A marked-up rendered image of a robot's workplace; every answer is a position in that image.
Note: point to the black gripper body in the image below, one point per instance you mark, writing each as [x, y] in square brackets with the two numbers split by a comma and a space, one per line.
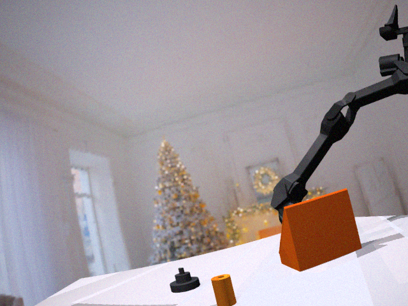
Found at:
[391, 33]

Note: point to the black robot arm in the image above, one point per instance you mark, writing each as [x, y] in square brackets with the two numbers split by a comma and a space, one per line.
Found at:
[291, 189]

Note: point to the orange tapered knob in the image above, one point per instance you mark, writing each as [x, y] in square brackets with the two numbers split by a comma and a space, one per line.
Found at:
[223, 289]

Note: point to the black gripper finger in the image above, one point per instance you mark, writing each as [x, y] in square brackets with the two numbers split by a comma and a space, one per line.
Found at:
[393, 21]

